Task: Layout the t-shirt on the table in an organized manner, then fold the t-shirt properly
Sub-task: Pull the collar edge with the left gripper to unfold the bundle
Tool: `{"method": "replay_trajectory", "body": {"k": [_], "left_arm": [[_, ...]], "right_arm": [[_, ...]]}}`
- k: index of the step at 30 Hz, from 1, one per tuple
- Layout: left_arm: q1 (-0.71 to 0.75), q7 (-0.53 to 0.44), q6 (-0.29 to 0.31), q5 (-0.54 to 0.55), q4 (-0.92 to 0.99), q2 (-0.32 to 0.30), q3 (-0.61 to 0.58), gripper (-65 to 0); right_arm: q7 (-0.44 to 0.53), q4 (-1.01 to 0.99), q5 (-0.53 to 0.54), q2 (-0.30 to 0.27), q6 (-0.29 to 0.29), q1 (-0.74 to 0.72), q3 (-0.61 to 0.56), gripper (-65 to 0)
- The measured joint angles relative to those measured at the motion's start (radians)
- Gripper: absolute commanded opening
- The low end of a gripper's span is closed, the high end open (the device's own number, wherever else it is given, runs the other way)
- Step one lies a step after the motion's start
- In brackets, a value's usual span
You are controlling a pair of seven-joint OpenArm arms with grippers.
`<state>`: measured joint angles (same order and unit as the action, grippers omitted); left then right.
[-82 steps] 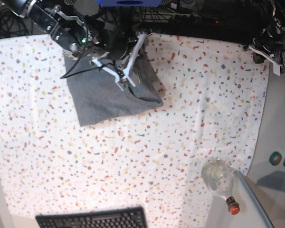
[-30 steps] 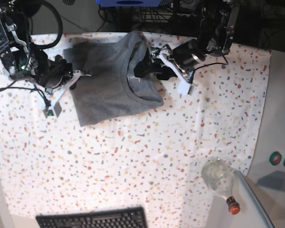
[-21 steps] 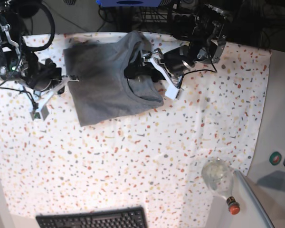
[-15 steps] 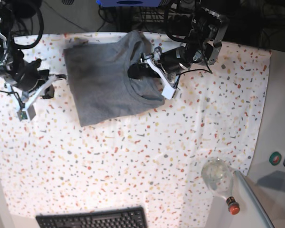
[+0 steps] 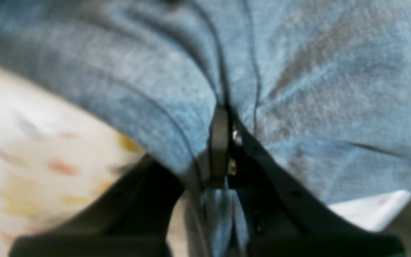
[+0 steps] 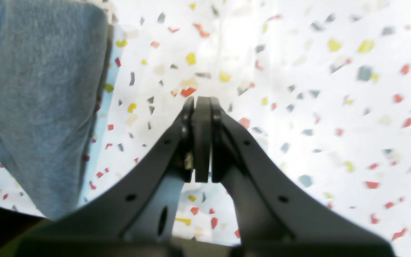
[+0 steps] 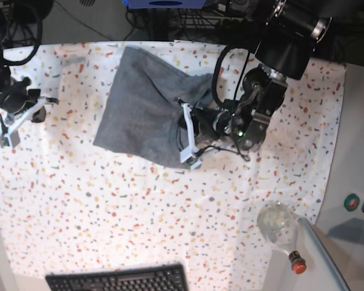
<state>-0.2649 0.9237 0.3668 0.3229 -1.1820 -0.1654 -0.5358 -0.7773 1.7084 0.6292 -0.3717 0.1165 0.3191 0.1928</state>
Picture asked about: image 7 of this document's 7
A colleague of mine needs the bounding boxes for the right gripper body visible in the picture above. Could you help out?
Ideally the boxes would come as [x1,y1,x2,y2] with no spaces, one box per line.
[0,77,42,123]

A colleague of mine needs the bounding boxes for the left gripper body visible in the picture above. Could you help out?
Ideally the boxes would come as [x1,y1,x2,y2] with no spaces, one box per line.
[188,105,231,146]

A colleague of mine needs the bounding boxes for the grey t-shirt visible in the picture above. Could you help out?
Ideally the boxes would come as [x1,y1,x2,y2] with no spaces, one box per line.
[93,47,213,169]

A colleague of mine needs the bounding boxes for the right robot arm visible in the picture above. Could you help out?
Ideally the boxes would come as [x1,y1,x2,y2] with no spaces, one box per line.
[0,1,53,125]

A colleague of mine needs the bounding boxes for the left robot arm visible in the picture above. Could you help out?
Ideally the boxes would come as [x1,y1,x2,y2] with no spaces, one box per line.
[176,1,332,150]

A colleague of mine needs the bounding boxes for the terrazzo pattern tablecloth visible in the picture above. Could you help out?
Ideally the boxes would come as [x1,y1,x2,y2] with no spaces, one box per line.
[0,42,346,290]

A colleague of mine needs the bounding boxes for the clear glass bottle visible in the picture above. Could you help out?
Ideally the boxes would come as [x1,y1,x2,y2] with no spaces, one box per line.
[257,201,307,275]

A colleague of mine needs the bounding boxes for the blue box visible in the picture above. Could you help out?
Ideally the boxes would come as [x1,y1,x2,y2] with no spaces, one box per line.
[123,0,207,9]

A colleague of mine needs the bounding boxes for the black keyboard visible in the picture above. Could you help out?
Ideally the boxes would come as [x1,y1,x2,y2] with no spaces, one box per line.
[45,264,189,291]

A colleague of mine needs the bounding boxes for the green tape roll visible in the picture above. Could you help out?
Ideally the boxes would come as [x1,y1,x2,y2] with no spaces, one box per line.
[343,193,360,212]

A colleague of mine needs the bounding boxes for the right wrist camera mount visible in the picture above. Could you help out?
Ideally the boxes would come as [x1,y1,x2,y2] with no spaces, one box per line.
[0,96,59,149]

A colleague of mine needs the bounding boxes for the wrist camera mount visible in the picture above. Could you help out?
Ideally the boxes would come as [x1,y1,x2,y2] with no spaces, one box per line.
[174,98,202,170]
[0,96,59,149]

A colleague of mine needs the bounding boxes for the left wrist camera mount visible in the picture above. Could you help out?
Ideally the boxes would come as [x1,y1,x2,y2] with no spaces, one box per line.
[174,98,202,170]

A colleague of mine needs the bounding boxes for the metal wire rack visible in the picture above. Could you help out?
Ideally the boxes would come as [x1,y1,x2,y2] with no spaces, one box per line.
[167,0,259,31]

